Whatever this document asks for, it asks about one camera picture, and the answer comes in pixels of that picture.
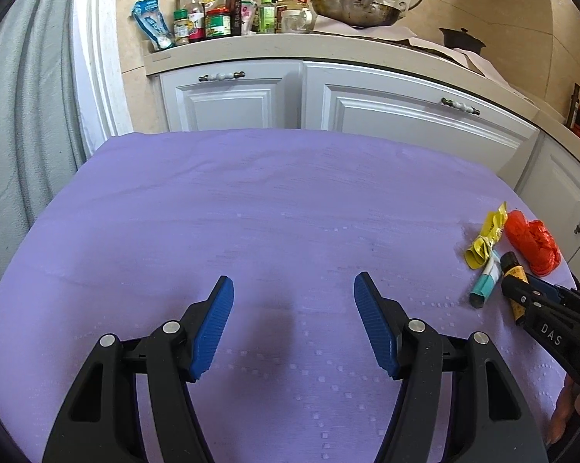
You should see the cluster of condiment jars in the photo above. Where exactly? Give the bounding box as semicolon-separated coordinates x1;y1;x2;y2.
172;0;320;46

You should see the grey curtain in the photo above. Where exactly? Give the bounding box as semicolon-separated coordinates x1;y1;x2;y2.
0;0;91;281

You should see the white door frame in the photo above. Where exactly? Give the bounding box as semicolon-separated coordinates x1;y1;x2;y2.
73;0;137;155

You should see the red plastic bag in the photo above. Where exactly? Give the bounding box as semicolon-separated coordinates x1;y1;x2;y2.
504;211;562;275

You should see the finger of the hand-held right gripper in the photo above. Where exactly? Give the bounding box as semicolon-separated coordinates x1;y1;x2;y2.
528;274;580;318
501;275;569;322

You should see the small amber bottle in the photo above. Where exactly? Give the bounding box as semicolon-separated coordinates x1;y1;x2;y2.
499;251;529;321

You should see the yellow crumpled wrapper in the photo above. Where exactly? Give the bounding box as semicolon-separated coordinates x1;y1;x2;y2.
465;203;509;270

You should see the teal white tube wrapper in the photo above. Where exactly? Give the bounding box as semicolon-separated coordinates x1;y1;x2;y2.
469;251;503;309

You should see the purple tablecloth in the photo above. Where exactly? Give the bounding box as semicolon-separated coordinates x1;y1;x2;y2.
0;128;580;463

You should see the steel wok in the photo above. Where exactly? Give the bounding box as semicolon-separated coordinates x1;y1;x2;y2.
310;0;406;29

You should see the person's right hand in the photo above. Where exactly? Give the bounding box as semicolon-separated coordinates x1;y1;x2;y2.
545;375;580;446

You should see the white paper sheet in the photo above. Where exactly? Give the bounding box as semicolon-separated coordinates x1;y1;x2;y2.
314;14;416;42
454;48;536;102

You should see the white kitchen cabinet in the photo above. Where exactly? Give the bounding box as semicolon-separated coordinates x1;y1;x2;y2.
145;58;580;271

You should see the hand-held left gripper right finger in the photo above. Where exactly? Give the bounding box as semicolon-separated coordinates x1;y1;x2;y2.
354;271;548;463

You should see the black lidded pot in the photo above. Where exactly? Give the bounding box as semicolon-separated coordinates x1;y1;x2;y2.
439;27;486;54

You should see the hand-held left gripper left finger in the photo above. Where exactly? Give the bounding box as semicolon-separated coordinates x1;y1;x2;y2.
43;275;235;463

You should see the blue white pouch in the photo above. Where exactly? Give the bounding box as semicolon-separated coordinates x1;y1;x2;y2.
131;0;175;53

